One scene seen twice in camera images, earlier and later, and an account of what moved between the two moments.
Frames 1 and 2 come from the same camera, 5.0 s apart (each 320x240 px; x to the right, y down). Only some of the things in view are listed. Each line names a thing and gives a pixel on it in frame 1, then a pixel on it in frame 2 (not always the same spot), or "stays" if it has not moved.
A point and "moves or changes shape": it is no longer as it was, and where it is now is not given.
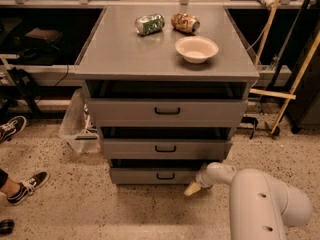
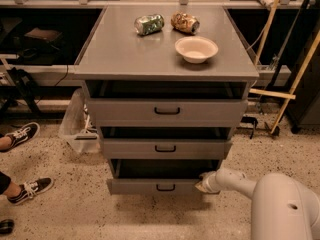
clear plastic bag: [77, 127] stays
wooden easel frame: [292, 95] stays
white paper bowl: [196, 49] stays
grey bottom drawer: [154, 175] moves or changes shape
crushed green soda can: [149, 24] stays
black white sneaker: [13, 127] → [22, 135]
